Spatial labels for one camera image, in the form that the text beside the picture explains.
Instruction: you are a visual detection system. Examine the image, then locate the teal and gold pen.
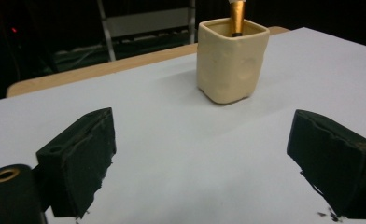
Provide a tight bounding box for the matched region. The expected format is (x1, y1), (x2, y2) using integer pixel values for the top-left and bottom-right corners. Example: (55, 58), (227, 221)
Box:
(228, 0), (246, 38)

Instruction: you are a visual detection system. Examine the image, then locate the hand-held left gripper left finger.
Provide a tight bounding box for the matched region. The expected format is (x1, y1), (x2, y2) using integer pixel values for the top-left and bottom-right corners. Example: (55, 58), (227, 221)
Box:
(35, 106), (117, 218)

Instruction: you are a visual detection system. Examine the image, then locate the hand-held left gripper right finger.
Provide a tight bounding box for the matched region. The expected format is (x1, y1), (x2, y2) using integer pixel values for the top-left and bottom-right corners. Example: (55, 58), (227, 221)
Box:
(286, 108), (366, 219)

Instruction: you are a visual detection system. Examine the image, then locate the cream square pen holder cup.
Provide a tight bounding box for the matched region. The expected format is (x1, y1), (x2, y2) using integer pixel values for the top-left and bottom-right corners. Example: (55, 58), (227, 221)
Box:
(196, 17), (271, 105)

